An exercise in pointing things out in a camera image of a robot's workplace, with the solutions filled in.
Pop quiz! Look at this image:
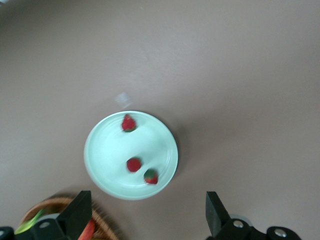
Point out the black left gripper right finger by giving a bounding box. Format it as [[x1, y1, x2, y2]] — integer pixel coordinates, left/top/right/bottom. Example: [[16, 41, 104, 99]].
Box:
[[205, 191, 232, 238]]

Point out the pale green round plate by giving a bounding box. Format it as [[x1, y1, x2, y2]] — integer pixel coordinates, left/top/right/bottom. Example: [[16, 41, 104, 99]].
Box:
[[83, 110, 180, 201]]

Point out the red strawberry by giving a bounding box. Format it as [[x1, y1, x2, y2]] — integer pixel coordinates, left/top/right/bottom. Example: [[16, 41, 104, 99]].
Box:
[[143, 168, 160, 186], [125, 156, 143, 173], [121, 113, 138, 133]]

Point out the yellow banana bunch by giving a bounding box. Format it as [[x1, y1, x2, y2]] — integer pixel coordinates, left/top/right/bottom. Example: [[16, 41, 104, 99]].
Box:
[[13, 209, 45, 236]]

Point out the brown table cover sheet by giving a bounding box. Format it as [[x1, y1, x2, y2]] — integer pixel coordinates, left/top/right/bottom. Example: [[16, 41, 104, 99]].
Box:
[[0, 0, 320, 240]]

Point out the brown wicker basket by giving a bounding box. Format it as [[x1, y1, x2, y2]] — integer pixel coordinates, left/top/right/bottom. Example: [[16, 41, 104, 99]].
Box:
[[19, 196, 121, 240]]

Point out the red apple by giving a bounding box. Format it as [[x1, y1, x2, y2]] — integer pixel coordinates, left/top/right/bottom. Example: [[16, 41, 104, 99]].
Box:
[[79, 219, 97, 240]]

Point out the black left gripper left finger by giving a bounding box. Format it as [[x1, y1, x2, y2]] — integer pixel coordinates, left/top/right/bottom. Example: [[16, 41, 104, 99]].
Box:
[[56, 190, 93, 240]]

